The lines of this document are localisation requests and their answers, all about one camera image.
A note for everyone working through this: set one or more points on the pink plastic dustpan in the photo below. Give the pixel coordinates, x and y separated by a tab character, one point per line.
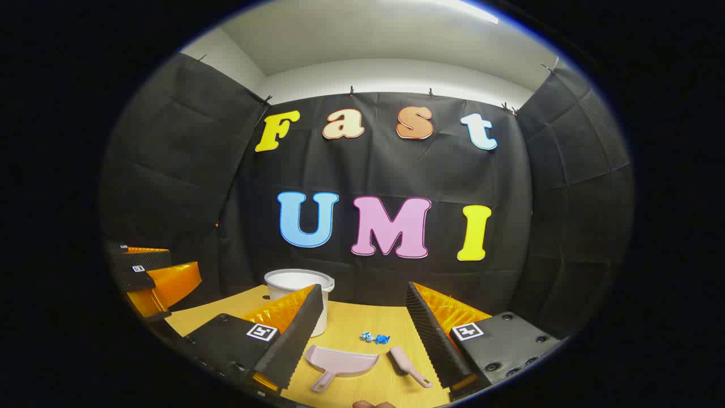
340	360

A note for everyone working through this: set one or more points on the light blue paper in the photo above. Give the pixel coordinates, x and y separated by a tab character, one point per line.
367	337

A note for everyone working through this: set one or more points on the small pink broom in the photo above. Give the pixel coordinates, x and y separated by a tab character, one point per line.
402	358

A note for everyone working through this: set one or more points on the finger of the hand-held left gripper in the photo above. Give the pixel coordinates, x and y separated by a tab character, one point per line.
144	260
170	286

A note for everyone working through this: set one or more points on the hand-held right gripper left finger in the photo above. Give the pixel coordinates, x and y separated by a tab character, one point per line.
297	334

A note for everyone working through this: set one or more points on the dark blue paper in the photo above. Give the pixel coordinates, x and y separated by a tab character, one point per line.
382	339

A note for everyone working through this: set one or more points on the white garbage bin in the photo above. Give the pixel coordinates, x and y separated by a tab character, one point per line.
294	283

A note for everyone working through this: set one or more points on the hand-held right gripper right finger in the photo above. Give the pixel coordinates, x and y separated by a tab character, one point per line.
433	345

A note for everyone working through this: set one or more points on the wooden desktop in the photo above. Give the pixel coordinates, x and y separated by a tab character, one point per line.
351	323

